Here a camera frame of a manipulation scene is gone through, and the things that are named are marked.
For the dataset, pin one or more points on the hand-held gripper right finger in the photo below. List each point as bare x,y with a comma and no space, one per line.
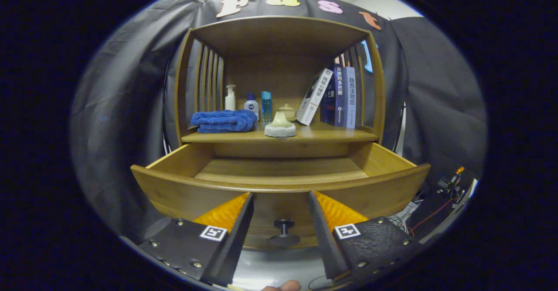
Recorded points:
329,243

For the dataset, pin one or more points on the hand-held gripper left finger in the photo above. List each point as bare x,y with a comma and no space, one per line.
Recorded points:
224,247

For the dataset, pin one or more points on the wooden drawer with black knob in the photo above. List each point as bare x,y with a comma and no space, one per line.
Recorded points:
174,190

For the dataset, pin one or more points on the wooden countertop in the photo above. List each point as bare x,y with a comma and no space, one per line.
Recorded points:
331,133

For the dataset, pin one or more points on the wooden cabinet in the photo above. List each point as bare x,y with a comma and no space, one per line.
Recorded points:
279,38

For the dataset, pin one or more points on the blue folded towel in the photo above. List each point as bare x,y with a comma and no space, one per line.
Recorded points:
222,121

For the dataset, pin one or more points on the black equipment with orange clip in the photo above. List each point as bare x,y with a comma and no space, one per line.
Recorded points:
449,186

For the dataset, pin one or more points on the black backdrop stand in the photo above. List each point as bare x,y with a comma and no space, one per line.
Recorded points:
400,127
166,107

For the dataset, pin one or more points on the beige lidded tea cup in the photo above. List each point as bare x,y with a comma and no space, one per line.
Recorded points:
288,110

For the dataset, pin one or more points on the white bottle with blue cap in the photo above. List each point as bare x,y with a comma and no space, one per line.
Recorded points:
251,106

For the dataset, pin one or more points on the white pump bottle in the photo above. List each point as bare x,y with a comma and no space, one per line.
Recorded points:
230,101

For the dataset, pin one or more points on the white book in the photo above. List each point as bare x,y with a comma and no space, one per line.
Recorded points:
313,97

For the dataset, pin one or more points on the pale blue book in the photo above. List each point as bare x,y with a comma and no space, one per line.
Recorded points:
349,97

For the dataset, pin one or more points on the clear blue bottle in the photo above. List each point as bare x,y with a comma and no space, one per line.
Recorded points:
266,105

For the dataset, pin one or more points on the dark blue book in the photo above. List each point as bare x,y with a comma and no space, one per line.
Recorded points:
333,94

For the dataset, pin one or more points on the black backdrop cloth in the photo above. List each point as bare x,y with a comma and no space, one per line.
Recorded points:
126,86

